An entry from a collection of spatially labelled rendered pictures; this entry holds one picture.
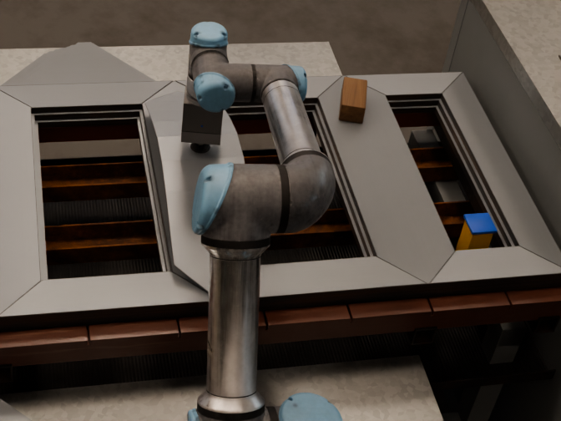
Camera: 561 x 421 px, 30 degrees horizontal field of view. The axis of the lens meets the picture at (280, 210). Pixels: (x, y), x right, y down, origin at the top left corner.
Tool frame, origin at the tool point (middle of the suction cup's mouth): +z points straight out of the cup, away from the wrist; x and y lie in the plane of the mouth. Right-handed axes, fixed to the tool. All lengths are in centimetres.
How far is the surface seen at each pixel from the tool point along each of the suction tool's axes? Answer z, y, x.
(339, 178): 13.4, -33.4, -10.3
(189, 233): 4.4, 0.9, 21.4
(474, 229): 8, -62, 9
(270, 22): 96, -26, -204
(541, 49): -8, -82, -40
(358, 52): 96, -63, -188
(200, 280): 8.6, -2.2, 30.5
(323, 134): 13.2, -30.2, -26.3
